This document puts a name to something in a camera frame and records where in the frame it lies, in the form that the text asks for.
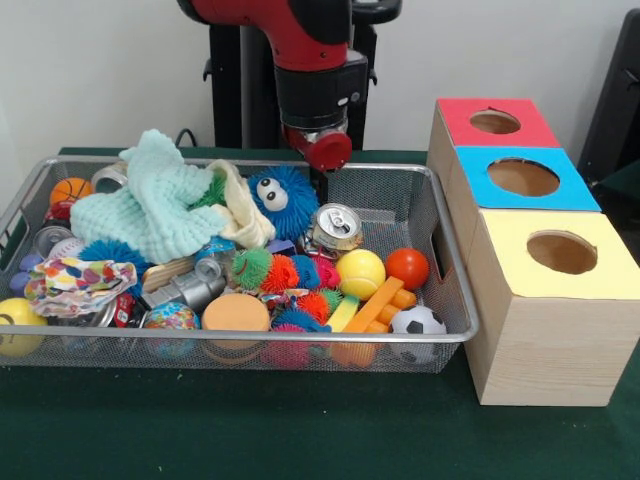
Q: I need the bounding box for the dark green table cloth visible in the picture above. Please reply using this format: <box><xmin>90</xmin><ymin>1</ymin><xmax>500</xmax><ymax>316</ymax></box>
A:
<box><xmin>588</xmin><ymin>158</ymin><xmax>640</xmax><ymax>201</ymax></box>
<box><xmin>0</xmin><ymin>145</ymin><xmax>640</xmax><ymax>480</ymax></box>

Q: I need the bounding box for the black upright panel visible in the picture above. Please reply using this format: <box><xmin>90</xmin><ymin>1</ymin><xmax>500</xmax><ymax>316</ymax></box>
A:
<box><xmin>577</xmin><ymin>8</ymin><xmax>640</xmax><ymax>186</ymax></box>

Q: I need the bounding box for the white polka dot cloth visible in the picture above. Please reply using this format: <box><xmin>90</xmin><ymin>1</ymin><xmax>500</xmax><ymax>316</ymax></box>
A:
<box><xmin>23</xmin><ymin>258</ymin><xmax>139</xmax><ymax>319</ymax></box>

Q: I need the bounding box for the yellow smiley ball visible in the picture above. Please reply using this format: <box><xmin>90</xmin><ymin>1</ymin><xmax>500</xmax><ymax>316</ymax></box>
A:
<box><xmin>0</xmin><ymin>298</ymin><xmax>49</xmax><ymax>357</ymax></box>

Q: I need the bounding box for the cream muslin cloth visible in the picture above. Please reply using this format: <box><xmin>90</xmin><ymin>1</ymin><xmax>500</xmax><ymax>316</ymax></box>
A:
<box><xmin>207</xmin><ymin>158</ymin><xmax>278</xmax><ymax>249</ymax></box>

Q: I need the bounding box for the red ball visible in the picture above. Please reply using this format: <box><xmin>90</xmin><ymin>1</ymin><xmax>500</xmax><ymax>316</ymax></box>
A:
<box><xmin>384</xmin><ymin>248</ymin><xmax>431</xmax><ymax>293</ymax></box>

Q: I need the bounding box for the large blue puffer ball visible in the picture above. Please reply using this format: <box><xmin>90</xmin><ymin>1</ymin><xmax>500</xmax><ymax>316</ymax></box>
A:
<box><xmin>248</xmin><ymin>165</ymin><xmax>321</xmax><ymax>241</ymax></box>

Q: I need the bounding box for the plain yellow ball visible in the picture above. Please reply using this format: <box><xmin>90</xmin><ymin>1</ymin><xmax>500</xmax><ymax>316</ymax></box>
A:
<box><xmin>335</xmin><ymin>249</ymin><xmax>387</xmax><ymax>302</ymax></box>

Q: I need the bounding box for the crushed silver drink can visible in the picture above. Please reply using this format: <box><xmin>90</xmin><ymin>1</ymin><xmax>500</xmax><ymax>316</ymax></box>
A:
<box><xmin>299</xmin><ymin>202</ymin><xmax>365</xmax><ymax>251</ymax></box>

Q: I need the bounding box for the orange foam disc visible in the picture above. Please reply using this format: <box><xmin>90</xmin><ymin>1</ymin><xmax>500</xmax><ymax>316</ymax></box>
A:
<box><xmin>201</xmin><ymin>293</ymin><xmax>271</xmax><ymax>332</ymax></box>

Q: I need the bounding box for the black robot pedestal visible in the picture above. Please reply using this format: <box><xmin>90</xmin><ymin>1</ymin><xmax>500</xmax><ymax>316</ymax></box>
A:
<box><xmin>202</xmin><ymin>0</ymin><xmax>404</xmax><ymax>151</ymax></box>

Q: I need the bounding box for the small soccer ball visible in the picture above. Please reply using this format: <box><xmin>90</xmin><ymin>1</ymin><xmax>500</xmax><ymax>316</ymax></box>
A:
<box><xmin>389</xmin><ymin>305</ymin><xmax>448</xmax><ymax>341</ymax></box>

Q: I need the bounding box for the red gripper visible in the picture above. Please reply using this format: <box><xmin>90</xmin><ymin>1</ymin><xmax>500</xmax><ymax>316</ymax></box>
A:
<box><xmin>282</xmin><ymin>123</ymin><xmax>354</xmax><ymax>206</ymax></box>

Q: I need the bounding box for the shallow metal mesh bin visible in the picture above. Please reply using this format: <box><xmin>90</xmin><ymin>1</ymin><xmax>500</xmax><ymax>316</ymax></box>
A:
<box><xmin>0</xmin><ymin>154</ymin><xmax>479</xmax><ymax>377</ymax></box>

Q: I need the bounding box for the mint green cloth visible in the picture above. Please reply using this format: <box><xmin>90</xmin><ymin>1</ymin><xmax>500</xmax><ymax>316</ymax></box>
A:
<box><xmin>69</xmin><ymin>128</ymin><xmax>232</xmax><ymax>265</ymax></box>

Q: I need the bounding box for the wooden box with three holes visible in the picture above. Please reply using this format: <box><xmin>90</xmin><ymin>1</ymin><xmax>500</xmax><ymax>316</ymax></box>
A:
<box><xmin>426</xmin><ymin>97</ymin><xmax>640</xmax><ymax>407</ymax></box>

